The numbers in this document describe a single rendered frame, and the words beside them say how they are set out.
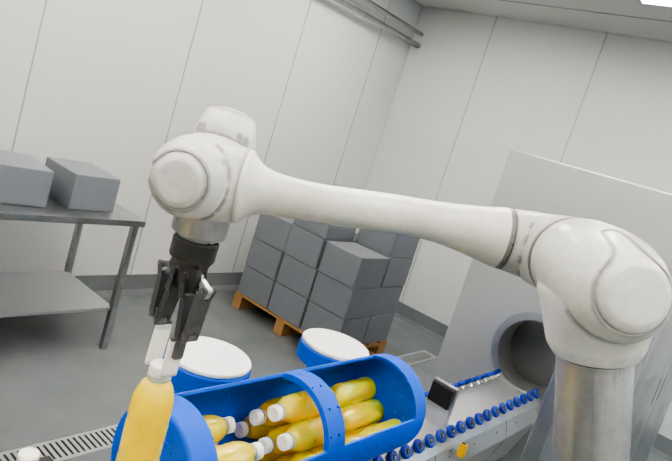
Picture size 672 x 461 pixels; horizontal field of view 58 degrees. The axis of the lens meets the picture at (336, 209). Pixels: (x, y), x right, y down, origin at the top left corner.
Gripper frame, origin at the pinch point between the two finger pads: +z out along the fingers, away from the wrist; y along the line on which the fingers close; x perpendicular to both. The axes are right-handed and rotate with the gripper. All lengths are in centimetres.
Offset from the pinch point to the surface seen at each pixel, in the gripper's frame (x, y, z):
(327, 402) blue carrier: -56, 3, 22
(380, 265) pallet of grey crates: -344, 182, 56
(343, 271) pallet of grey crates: -316, 195, 66
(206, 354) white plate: -67, 60, 39
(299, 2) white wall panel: -328, 341, -136
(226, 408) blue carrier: -45, 24, 34
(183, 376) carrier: -55, 54, 42
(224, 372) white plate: -66, 48, 39
